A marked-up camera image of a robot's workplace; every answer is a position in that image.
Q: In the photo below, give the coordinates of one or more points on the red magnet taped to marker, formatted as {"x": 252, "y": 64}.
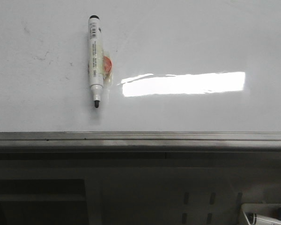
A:
{"x": 108, "y": 67}

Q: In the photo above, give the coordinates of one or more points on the white whiteboard marker pen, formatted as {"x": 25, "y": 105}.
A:
{"x": 96, "y": 56}

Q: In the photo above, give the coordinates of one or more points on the white plastic tray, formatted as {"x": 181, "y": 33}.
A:
{"x": 264, "y": 209}

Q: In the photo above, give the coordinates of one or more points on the white marker in tray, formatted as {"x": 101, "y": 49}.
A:
{"x": 256, "y": 219}

